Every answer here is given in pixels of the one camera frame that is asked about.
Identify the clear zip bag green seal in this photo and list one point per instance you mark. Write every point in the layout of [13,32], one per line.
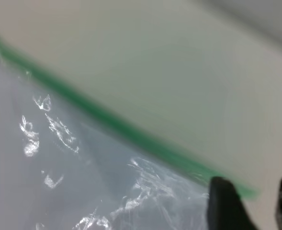
[71,167]

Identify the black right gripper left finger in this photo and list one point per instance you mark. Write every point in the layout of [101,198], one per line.
[223,210]

